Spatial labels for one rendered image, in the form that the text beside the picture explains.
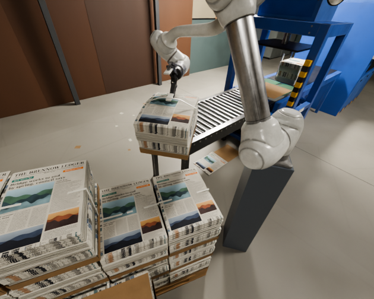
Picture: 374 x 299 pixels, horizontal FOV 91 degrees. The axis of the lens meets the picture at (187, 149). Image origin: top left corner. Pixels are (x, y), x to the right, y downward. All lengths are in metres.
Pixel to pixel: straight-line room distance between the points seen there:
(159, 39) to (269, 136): 0.83
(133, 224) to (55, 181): 0.38
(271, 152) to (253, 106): 0.19
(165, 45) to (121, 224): 0.99
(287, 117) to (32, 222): 1.06
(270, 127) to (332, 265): 1.59
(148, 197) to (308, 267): 1.50
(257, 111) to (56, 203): 0.83
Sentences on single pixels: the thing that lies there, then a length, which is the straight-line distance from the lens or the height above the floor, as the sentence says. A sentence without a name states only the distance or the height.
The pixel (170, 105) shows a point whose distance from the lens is 1.07.
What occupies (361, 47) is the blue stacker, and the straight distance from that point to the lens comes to 4.46.
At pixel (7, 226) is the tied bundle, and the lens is 0.86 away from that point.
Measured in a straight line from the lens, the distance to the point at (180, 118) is 0.96.
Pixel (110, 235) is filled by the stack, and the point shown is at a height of 0.83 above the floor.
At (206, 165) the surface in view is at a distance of 2.39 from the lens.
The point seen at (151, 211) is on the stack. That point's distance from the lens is 0.98.
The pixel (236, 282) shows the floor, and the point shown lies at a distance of 1.77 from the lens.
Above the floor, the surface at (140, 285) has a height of 0.60.
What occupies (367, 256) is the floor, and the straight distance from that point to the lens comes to 2.42.
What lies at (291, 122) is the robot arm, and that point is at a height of 1.25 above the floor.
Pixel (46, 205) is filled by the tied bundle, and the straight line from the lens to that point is 0.85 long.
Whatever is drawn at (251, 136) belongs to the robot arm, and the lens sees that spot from 0.79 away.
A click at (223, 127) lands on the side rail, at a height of 0.80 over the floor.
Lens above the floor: 1.65
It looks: 39 degrees down
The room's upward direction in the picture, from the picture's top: 3 degrees clockwise
